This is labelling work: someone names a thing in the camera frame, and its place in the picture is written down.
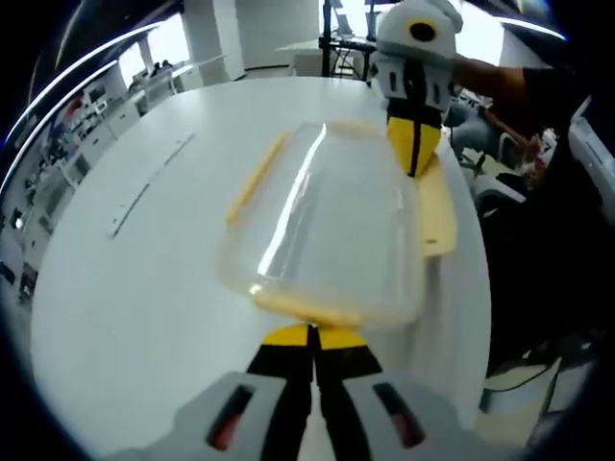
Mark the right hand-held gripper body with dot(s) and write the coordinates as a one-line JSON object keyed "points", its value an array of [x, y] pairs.
{"points": [[413, 29]]}

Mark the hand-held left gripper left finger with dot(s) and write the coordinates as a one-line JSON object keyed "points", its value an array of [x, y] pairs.
{"points": [[283, 374]]}

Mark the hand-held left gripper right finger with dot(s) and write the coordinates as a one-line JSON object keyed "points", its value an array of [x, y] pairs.
{"points": [[351, 379]]}

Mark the transparent lid with yellow latches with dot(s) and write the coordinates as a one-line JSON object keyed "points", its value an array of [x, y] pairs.
{"points": [[438, 206]]}

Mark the transparent storage box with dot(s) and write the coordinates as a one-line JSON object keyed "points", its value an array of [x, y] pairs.
{"points": [[336, 216]]}

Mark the grey office chair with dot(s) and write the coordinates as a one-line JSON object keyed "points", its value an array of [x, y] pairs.
{"points": [[485, 129]]}

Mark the open laptop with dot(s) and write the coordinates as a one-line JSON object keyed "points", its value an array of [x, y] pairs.
{"points": [[345, 24]]}

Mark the black tripod stand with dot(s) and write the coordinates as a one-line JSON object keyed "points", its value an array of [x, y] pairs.
{"points": [[329, 43]]}

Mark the person's black clothing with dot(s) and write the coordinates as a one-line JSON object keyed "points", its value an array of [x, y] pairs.
{"points": [[552, 216]]}

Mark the white chair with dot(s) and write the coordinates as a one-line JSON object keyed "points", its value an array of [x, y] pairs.
{"points": [[593, 139]]}

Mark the long curved ceiling light strip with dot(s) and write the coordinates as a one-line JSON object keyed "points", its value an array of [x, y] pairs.
{"points": [[72, 72]]}

